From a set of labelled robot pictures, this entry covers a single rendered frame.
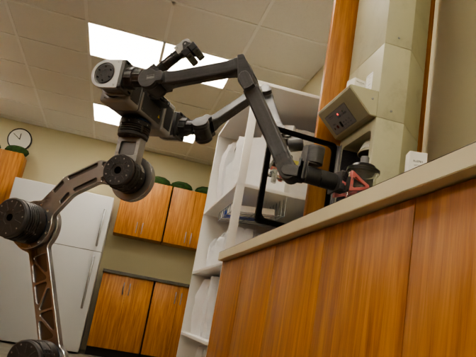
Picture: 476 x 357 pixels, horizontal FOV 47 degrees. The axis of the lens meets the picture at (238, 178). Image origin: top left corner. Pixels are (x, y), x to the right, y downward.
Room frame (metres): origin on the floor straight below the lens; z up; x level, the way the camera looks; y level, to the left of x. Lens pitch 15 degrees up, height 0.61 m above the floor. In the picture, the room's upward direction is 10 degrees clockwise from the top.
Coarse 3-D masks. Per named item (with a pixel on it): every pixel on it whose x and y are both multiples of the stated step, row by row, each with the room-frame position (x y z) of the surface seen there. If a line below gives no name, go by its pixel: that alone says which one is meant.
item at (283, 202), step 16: (288, 144) 2.09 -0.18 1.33; (304, 144) 2.11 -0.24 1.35; (320, 144) 2.13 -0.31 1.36; (272, 160) 2.07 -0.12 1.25; (272, 192) 2.08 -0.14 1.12; (288, 192) 2.10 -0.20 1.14; (304, 192) 2.12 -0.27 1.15; (320, 192) 2.14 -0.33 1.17; (272, 208) 2.08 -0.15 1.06; (288, 208) 2.10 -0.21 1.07; (304, 208) 2.12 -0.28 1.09
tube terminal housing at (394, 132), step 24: (384, 48) 1.86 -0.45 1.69; (360, 72) 2.05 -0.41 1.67; (384, 72) 1.86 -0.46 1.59; (408, 72) 1.87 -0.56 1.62; (384, 96) 1.86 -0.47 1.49; (408, 96) 1.89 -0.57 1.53; (384, 120) 1.86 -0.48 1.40; (408, 120) 1.92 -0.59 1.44; (360, 144) 2.06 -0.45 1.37; (384, 144) 1.86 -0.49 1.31; (408, 144) 1.94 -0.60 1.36; (384, 168) 1.86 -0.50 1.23
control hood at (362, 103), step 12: (336, 96) 1.95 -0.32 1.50; (348, 96) 1.88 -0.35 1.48; (360, 96) 1.84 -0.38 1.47; (372, 96) 1.85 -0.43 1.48; (324, 108) 2.08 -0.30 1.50; (348, 108) 1.93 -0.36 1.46; (360, 108) 1.87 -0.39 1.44; (372, 108) 1.85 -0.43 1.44; (324, 120) 2.13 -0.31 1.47; (360, 120) 1.92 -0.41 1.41; (348, 132) 2.06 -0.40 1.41
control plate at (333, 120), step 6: (336, 108) 2.00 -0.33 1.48; (342, 108) 1.97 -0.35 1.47; (330, 114) 2.06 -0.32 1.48; (342, 114) 1.99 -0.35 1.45; (348, 114) 1.96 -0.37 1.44; (330, 120) 2.09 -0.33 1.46; (336, 120) 2.06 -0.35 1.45; (342, 120) 2.02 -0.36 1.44; (348, 120) 1.98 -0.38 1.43; (354, 120) 1.95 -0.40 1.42; (330, 126) 2.12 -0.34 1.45; (348, 126) 2.01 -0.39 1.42; (336, 132) 2.11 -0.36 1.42
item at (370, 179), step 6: (354, 168) 1.70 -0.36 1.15; (360, 168) 1.69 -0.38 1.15; (348, 174) 1.74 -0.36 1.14; (360, 174) 1.70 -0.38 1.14; (366, 174) 1.69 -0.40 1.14; (372, 174) 1.70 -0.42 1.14; (378, 174) 1.72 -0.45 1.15; (354, 180) 1.71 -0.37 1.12; (366, 180) 1.70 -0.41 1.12; (372, 180) 1.70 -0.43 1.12; (354, 186) 1.71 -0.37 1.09; (360, 186) 1.70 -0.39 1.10; (348, 192) 1.72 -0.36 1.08; (354, 192) 1.70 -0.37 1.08
